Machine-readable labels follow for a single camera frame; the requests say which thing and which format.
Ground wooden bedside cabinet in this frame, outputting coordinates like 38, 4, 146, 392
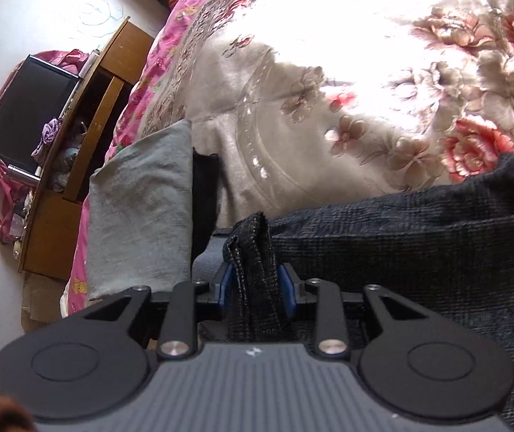
17, 15, 157, 280

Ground flat cardboard piece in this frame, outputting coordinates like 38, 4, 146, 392
20, 272, 72, 321

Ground dark grey knit pants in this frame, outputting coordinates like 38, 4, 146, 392
193, 153, 514, 429

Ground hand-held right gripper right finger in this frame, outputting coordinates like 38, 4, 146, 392
277, 263, 416, 359

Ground folded grey cloth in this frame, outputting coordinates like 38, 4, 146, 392
88, 119, 195, 301

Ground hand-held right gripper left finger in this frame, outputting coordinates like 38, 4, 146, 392
83, 263, 235, 361

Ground floral satin bedspread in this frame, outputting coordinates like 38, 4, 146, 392
61, 0, 514, 320

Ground black monitor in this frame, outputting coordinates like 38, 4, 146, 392
0, 53, 83, 172

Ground purple fabric flower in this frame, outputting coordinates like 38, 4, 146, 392
31, 117, 65, 159

